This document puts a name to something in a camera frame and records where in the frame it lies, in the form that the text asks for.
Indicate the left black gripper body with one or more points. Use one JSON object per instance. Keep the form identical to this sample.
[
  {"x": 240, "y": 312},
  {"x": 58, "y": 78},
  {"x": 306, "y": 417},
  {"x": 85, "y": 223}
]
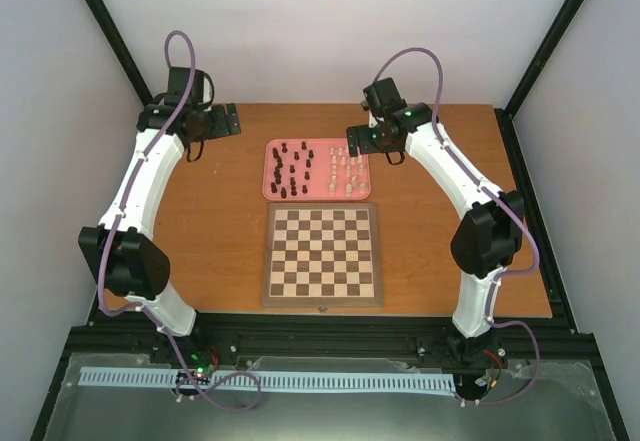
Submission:
[{"x": 221, "y": 128}]

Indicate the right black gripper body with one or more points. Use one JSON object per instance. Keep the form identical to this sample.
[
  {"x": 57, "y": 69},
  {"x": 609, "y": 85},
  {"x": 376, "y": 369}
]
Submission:
[{"x": 374, "y": 144}]

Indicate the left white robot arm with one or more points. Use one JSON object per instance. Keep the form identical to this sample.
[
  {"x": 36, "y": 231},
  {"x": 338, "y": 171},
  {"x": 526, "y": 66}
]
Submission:
[{"x": 120, "y": 251}]

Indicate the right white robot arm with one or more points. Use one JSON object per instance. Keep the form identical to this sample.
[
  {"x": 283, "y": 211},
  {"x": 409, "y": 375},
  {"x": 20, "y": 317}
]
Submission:
[{"x": 489, "y": 233}]

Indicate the wooden chess board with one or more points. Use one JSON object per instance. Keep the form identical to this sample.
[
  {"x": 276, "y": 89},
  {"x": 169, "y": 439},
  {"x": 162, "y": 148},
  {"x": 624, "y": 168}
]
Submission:
[{"x": 322, "y": 255}]

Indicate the pink plastic tray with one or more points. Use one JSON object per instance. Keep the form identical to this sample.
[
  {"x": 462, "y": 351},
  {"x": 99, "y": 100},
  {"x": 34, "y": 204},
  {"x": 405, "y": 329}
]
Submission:
[{"x": 314, "y": 169}]

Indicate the light blue cable duct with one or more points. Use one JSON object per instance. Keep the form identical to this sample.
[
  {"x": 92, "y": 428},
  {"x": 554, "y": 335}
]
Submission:
[{"x": 272, "y": 381}]

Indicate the black aluminium frame base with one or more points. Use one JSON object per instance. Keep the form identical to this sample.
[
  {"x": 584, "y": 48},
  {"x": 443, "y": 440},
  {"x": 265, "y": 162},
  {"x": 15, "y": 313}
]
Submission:
[{"x": 211, "y": 222}]

